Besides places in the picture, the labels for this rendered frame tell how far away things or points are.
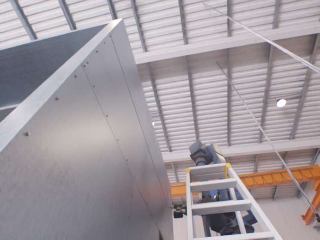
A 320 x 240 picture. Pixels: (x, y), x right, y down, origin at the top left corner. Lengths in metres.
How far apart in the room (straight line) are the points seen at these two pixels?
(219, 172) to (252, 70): 6.62
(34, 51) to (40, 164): 1.70
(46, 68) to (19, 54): 0.25
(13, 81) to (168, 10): 5.41
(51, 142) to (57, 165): 0.07
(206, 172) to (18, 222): 1.33
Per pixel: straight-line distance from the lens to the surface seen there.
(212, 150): 3.17
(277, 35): 7.09
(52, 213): 0.63
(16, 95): 2.57
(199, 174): 1.64
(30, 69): 2.31
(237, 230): 2.77
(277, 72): 8.45
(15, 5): 7.98
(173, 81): 7.61
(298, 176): 10.87
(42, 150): 0.60
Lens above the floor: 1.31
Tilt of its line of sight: 53 degrees up
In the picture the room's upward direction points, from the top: straight up
